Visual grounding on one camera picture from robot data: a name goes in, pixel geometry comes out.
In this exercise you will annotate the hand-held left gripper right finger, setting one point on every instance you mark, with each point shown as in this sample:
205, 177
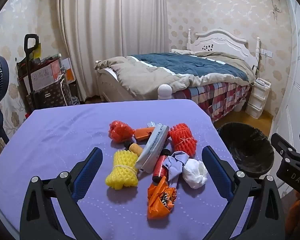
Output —
216, 170

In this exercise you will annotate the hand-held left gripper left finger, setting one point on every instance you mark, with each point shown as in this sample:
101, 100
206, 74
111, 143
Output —
88, 172

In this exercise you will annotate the white tissue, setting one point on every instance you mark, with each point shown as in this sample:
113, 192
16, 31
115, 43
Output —
195, 173

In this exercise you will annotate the yellow foam net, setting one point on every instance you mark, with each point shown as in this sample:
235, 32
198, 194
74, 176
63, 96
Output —
121, 170

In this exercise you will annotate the black trash bin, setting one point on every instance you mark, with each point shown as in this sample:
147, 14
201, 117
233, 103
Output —
247, 152

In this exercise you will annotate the lilac paper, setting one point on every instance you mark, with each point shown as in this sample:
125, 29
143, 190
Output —
176, 166

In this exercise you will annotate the large red foam net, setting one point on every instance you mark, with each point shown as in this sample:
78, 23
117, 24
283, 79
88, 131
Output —
182, 137

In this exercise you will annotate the yellow bottle with black cap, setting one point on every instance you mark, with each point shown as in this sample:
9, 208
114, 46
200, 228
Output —
136, 149

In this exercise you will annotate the red bottle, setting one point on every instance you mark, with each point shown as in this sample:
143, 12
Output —
160, 167

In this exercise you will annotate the orange paper carton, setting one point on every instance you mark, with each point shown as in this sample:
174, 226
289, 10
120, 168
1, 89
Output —
142, 133

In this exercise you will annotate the grey white tube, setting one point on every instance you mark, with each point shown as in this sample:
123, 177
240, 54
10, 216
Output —
153, 147

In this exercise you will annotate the orange snack wrapper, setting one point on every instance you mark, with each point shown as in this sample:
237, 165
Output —
157, 205

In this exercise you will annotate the white drawer unit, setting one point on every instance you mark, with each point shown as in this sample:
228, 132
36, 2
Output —
256, 102

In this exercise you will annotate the white wardrobe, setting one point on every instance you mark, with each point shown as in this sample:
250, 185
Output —
296, 80

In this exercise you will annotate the checkered bedsheet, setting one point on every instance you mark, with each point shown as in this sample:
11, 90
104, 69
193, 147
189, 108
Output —
215, 97

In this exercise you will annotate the grey cloth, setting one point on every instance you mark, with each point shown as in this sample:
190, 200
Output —
75, 100

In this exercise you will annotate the brown patterned bag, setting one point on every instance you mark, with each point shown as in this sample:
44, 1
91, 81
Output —
56, 96

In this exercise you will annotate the small white orange cardboard box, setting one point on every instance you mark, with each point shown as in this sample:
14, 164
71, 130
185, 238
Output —
68, 76

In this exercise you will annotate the large white orange cardboard box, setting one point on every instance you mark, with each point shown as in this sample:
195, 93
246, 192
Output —
42, 76

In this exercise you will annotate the blue beige duvet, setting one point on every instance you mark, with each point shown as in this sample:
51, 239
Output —
190, 65

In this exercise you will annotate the bed with quilt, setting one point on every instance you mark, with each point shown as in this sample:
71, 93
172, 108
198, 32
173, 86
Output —
220, 40

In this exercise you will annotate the beige pillow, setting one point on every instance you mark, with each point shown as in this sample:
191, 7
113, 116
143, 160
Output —
180, 51

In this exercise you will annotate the yellow tag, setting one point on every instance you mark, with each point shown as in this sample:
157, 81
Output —
38, 50

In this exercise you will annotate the black hand trolley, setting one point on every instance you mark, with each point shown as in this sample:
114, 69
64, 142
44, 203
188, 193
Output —
27, 55

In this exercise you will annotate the cream curtain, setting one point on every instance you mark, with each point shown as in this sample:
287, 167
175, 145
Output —
115, 30

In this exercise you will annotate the white wall socket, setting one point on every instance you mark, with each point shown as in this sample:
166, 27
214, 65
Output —
267, 53

